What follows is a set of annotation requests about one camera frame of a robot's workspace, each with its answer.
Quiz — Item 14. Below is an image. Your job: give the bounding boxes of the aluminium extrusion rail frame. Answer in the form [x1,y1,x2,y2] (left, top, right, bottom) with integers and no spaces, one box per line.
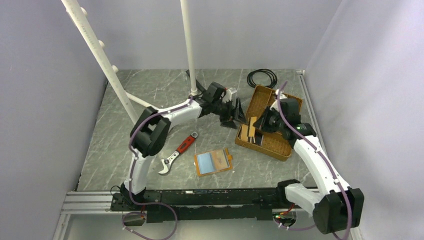
[52,69,364,240]

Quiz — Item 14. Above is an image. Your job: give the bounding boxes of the white PVC pipe frame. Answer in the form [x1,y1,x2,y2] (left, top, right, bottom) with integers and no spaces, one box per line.
[62,0,201,125]

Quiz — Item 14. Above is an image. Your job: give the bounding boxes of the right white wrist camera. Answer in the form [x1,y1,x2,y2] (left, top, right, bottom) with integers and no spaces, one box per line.
[270,95,283,111]

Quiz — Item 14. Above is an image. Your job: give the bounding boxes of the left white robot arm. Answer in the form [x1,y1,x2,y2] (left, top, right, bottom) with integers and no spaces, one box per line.
[120,82,247,210]

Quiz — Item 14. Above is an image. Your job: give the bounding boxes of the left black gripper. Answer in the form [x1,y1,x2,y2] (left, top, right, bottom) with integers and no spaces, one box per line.
[211,98,248,130]

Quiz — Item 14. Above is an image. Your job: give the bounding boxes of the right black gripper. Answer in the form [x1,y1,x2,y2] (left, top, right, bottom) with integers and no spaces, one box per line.
[253,105,286,133]

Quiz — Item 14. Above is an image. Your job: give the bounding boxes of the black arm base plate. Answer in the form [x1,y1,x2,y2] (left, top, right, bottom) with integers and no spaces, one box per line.
[110,187,296,223]

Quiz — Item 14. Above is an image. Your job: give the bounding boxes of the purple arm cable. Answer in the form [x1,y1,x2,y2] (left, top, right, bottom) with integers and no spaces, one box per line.
[273,81,353,240]
[121,95,180,240]

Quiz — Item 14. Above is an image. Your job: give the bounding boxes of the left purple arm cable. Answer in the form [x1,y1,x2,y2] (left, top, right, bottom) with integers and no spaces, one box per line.
[121,95,180,240]

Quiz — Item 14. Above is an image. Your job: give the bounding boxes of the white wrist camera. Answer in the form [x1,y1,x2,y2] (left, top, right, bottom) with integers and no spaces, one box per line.
[222,87,237,103]
[270,95,283,111]

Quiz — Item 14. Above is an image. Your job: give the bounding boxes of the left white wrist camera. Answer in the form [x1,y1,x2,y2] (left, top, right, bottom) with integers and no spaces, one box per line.
[222,87,237,103]

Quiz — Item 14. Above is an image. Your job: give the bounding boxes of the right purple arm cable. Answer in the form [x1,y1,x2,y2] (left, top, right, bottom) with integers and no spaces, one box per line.
[273,81,353,240]

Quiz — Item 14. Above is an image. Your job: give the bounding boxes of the coiled black cable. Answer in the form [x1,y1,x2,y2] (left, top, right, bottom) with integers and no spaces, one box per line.
[246,68,278,89]

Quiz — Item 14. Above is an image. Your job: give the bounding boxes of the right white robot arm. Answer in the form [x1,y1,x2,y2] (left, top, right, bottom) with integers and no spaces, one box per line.
[254,98,365,234]

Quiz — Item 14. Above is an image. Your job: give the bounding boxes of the red handled adjustable wrench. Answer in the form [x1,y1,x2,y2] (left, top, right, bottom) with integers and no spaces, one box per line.
[158,132,198,175]

